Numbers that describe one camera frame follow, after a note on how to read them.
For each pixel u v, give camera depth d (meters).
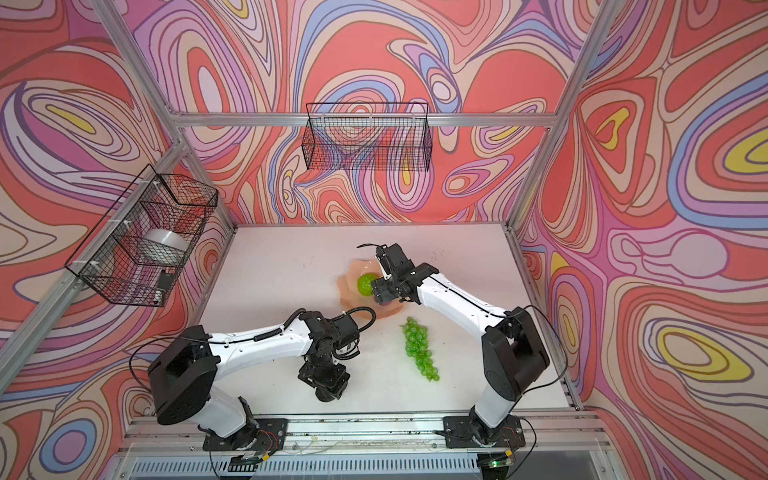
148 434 0.75
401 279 0.64
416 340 0.85
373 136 0.96
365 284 0.95
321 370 0.71
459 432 0.73
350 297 0.97
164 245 0.70
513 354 0.45
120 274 0.71
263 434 0.73
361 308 0.72
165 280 0.73
